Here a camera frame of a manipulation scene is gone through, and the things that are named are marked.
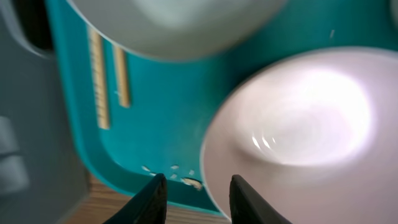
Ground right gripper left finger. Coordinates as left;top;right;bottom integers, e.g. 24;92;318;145
104;174;167;224

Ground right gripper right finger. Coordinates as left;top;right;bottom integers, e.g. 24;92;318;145
229;175;292;224

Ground small pink bowl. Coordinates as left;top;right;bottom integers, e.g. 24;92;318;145
200;47;397;223

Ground grey round bowl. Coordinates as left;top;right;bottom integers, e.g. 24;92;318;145
68;0;286;61

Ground teal plastic serving tray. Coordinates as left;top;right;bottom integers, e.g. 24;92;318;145
46;1;397;215

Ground grey plastic dish rack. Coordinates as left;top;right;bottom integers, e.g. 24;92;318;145
1;0;88;223

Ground right wooden chopstick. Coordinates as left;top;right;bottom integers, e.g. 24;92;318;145
113;45;131;108

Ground wooden chopstick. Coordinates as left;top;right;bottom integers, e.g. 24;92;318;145
87;26;110;129
113;45;131;108

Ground left wooden chopstick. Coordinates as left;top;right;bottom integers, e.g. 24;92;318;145
87;26;110;129

